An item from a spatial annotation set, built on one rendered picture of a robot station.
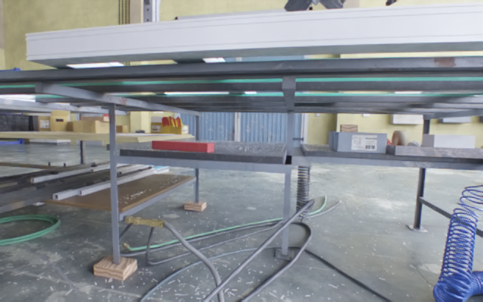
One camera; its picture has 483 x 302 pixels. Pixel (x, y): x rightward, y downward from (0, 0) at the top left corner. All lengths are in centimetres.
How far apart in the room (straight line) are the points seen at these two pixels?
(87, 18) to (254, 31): 1004
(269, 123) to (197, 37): 653
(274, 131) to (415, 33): 658
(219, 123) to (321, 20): 690
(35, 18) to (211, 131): 771
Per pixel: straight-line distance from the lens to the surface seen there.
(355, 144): 134
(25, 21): 1250
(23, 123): 270
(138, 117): 819
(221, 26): 59
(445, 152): 143
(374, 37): 58
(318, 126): 716
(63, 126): 252
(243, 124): 719
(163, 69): 68
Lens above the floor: 69
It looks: 5 degrees down
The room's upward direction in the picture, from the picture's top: 1 degrees clockwise
